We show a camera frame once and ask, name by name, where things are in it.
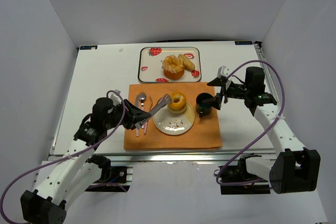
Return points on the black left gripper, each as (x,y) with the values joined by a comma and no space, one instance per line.
(127,115)

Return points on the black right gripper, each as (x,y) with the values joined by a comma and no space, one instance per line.
(224,91)

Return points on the bagel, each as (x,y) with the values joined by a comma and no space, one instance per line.
(178,101)
(179,111)

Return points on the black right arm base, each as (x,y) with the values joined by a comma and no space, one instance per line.
(248,177)

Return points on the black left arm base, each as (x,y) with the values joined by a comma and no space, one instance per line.
(113,179)

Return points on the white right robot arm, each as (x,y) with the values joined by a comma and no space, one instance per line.
(295,168)

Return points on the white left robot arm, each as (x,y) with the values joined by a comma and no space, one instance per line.
(81,166)

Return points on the oblong bread roll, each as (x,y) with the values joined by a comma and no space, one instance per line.
(186,62)

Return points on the dark green mug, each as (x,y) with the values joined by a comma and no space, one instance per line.
(202,108)

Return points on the white beige ceramic plate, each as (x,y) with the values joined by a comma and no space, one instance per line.
(174,124)

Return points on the strawberry pattern white tray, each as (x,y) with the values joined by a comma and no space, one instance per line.
(151,60)

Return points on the orange cloth placemat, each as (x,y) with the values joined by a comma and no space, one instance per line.
(205,132)

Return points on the sugar flaked bundt cake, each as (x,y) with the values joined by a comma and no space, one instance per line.
(173,67)

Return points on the right blue table label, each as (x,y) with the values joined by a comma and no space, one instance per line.
(243,42)

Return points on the blue table label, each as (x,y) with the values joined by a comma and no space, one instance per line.
(88,47)
(243,42)

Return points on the left blue table label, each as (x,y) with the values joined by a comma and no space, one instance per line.
(88,47)

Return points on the pink handled fork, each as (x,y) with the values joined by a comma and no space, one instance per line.
(150,108)

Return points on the pink handled spoon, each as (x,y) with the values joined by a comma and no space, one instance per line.
(142,99)

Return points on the pink handled knife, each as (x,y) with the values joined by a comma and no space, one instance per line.
(137,105)

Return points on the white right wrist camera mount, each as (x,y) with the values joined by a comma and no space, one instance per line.
(222,75)

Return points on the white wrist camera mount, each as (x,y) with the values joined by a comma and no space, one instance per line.
(114,95)
(222,75)

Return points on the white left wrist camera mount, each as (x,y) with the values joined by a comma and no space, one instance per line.
(114,95)

